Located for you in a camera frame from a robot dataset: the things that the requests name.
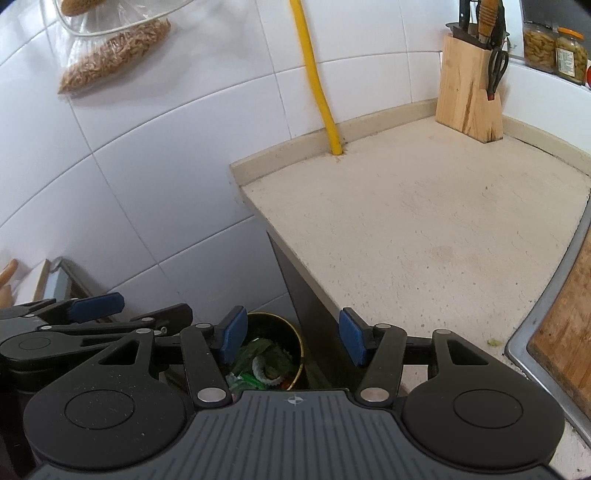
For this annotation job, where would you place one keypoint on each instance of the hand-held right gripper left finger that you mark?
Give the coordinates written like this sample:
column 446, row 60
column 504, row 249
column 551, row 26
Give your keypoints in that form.
column 233, row 334

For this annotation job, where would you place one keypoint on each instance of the brown counter cabinet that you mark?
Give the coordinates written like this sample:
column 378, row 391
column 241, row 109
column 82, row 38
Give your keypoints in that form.
column 304, row 300

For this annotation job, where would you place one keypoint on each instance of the red lid jar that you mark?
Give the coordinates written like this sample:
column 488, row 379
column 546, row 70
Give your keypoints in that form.
column 588, row 77

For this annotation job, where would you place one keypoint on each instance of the white wrapper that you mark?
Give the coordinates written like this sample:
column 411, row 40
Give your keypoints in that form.
column 257, row 369

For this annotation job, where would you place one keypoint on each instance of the yellow pipe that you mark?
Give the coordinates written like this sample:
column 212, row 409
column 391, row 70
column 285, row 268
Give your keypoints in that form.
column 318, row 92

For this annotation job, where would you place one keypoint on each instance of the orange stick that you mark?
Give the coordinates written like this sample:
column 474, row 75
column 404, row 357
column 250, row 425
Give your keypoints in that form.
column 8, row 272

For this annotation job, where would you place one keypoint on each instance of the wooden knife block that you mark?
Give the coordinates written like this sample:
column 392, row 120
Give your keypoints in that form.
column 461, row 92

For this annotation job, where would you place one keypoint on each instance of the glass jar of pasta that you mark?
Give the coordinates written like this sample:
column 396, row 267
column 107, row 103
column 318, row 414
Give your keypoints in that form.
column 539, row 46

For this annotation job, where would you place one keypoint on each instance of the black scissors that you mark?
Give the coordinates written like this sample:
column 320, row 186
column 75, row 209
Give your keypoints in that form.
column 497, row 69

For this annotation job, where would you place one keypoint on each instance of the wooden cutting board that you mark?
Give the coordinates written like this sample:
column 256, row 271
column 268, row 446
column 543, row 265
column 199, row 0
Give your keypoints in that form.
column 568, row 332

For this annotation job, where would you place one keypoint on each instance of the small green vegetable scrap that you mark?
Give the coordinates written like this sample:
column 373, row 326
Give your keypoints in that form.
column 495, row 342

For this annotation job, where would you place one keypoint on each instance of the stainless steel sink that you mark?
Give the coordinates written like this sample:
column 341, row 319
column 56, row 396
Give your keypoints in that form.
column 517, row 353

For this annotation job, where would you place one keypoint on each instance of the clear bag of brown grains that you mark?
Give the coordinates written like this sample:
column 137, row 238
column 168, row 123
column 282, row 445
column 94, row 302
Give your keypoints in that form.
column 83, row 7
column 115, row 50

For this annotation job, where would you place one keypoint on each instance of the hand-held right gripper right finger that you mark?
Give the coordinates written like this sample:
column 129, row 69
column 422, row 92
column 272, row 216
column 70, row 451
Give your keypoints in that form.
column 353, row 337

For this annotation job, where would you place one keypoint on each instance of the black round bin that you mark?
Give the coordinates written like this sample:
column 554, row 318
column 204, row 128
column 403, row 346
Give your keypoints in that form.
column 277, row 327

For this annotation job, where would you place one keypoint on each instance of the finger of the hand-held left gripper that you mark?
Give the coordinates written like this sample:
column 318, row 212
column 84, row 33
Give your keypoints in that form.
column 97, row 307
column 161, row 318

